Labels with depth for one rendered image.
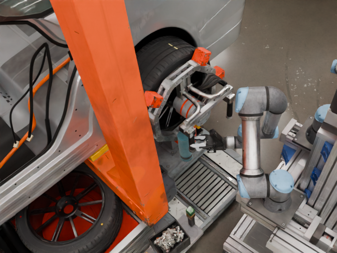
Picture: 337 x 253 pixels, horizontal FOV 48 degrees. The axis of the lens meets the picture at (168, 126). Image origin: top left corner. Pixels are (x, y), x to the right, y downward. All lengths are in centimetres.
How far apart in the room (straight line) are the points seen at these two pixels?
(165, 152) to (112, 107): 159
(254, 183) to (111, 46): 99
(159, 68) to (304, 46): 223
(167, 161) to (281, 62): 163
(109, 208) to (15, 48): 125
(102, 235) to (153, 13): 133
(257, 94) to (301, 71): 210
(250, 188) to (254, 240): 82
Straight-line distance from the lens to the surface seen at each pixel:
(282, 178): 189
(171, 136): 245
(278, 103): 180
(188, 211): 221
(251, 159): 184
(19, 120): 269
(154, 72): 216
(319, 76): 384
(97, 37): 118
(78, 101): 208
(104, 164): 241
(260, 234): 266
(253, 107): 177
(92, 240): 241
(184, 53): 225
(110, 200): 248
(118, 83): 133
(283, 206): 201
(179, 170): 290
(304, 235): 209
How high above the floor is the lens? 267
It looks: 53 degrees down
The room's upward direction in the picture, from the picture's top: 9 degrees counter-clockwise
